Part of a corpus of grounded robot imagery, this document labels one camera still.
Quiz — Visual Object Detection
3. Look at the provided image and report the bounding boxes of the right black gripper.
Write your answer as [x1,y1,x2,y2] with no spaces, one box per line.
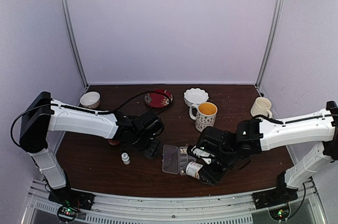
[199,149,238,185]

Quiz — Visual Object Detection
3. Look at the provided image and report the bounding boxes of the grey lid pill bottle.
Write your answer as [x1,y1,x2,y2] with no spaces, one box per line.
[185,162,203,180]

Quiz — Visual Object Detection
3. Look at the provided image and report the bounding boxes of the clear plastic pill organizer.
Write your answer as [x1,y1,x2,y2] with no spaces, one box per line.
[162,145,196,175]

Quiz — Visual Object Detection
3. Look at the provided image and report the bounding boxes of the orange pill bottle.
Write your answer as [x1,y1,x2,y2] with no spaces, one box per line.
[108,139,120,146]

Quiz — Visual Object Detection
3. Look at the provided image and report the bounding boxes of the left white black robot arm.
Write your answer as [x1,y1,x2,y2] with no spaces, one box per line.
[12,91,165,205]

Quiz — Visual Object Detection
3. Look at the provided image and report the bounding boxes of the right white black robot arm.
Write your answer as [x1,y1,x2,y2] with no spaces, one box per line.
[186,101,337,204]

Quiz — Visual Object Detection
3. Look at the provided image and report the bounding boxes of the white pills in organizer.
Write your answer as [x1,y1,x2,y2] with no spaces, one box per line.
[180,147,187,154]

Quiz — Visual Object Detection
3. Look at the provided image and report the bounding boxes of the small white bottle left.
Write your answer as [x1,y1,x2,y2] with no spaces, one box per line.
[121,153,130,165]

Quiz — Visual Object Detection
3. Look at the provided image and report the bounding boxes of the red patterned plate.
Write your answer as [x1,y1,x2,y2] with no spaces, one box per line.
[144,89,173,108]

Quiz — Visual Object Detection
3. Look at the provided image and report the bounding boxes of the patterned mug yellow inside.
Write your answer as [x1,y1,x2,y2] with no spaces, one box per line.
[189,102,218,132]

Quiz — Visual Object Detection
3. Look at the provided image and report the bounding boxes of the white scalloped bowl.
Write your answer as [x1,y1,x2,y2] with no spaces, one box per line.
[184,88,209,107]

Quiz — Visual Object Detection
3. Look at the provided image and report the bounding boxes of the small white bowl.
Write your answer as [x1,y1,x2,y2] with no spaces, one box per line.
[80,91,101,109]

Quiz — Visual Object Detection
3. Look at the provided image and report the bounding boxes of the cream ribbed mug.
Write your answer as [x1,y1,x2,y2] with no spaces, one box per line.
[250,97,273,118]

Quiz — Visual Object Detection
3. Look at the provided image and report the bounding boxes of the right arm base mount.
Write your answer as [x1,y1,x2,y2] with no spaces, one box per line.
[252,188,298,209]

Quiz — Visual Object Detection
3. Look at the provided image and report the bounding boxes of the front aluminium rail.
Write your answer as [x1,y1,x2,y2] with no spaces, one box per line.
[18,179,328,223]

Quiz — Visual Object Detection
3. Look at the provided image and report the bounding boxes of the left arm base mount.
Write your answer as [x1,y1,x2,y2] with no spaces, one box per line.
[48,191,95,210]

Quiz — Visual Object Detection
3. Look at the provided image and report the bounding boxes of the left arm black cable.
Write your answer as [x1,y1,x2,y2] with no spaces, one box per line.
[11,90,172,148]

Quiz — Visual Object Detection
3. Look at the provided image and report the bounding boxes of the right aluminium frame post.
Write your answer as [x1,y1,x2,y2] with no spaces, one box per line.
[255,0,285,90]

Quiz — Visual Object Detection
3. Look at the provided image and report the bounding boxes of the aluminium frame post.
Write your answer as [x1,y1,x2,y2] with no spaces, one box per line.
[255,0,285,90]
[61,0,89,90]

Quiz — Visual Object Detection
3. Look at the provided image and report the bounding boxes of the left aluminium frame post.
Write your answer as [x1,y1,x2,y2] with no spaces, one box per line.
[61,0,89,90]

